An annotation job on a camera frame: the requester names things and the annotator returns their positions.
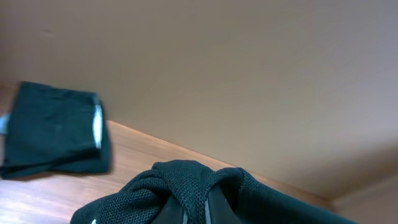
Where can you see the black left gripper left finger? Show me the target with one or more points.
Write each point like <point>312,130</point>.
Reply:
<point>171,213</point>

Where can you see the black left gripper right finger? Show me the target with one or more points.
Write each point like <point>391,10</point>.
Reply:
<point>218,210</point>

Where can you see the black t-shirt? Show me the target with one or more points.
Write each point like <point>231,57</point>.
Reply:
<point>141,199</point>

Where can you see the folded black garment stack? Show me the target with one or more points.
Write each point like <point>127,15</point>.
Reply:
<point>54,129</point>

